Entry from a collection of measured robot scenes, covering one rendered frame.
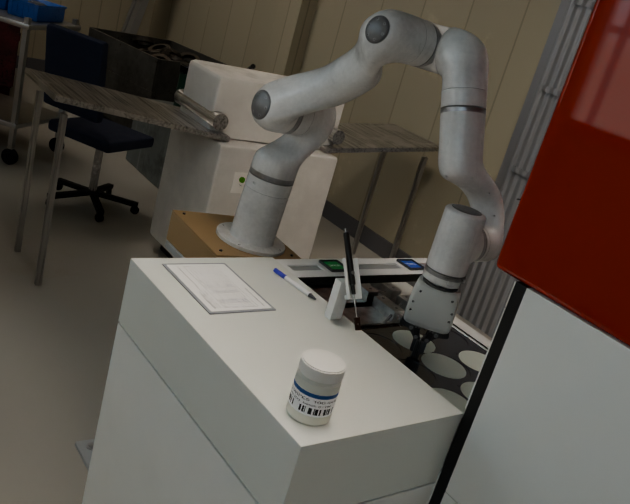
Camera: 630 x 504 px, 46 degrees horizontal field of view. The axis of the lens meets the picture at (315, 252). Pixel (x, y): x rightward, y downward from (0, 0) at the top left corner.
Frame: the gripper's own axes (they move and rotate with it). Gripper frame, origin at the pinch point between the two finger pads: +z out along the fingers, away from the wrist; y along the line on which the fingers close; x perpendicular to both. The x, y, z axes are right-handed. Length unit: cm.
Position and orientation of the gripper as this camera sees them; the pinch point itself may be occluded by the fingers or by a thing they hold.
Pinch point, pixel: (417, 347)
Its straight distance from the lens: 160.9
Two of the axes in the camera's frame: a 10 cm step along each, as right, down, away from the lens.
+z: -2.6, 9.1, 3.3
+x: -2.1, 2.8, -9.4
